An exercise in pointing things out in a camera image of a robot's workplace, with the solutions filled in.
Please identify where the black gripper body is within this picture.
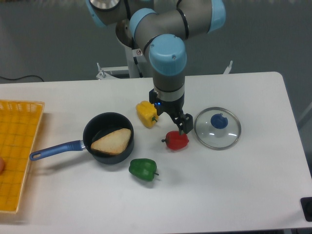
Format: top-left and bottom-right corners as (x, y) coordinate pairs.
(149, 89), (184, 117)

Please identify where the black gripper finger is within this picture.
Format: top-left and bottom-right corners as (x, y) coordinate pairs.
(180, 113), (194, 134)
(170, 115), (184, 135)

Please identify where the glass pot lid blue knob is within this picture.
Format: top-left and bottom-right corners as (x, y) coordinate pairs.
(194, 106), (242, 151)

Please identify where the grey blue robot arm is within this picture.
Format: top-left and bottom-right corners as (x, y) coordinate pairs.
(86, 0), (226, 134)

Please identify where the red bell pepper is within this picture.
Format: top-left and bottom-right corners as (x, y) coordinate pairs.
(161, 131), (189, 150)

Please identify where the yellow bell pepper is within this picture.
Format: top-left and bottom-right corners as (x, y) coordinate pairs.
(136, 101), (159, 129)

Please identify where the green bell pepper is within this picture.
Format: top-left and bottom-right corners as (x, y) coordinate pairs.
(129, 158), (159, 182)

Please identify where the toast bread slice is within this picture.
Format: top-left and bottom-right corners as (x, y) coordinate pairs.
(91, 128), (131, 155)

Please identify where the black device table corner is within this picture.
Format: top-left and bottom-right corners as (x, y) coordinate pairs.
(300, 197), (312, 222)

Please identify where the yellow woven basket tray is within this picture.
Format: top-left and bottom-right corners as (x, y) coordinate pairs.
(0, 99), (45, 214)

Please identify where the orange object in basket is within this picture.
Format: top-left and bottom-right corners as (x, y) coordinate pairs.
(0, 157), (5, 174)

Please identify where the dark pot blue handle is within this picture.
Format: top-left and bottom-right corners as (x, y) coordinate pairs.
(29, 112), (134, 164)

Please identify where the black floor cable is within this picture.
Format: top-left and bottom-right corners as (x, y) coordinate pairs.
(0, 75), (45, 82)

